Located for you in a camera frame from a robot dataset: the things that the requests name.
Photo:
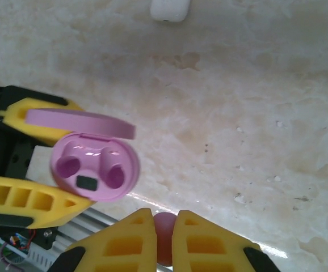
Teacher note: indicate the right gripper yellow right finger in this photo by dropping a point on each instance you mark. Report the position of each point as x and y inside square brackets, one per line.
[186, 229]

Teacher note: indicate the pink earbud charging case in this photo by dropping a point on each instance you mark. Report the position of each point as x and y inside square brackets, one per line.
[96, 170]

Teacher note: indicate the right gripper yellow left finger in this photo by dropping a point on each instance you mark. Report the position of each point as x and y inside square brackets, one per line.
[141, 226]

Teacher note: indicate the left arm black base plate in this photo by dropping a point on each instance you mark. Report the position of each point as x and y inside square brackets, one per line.
[45, 241]

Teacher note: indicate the aluminium mounting rail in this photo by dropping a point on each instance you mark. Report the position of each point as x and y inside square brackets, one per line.
[96, 221]

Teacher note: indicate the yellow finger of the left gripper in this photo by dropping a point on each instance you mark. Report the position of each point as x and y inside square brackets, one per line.
[57, 215]
[13, 113]

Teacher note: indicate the white earbud charging case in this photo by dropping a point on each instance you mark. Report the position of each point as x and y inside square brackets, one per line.
[169, 10]

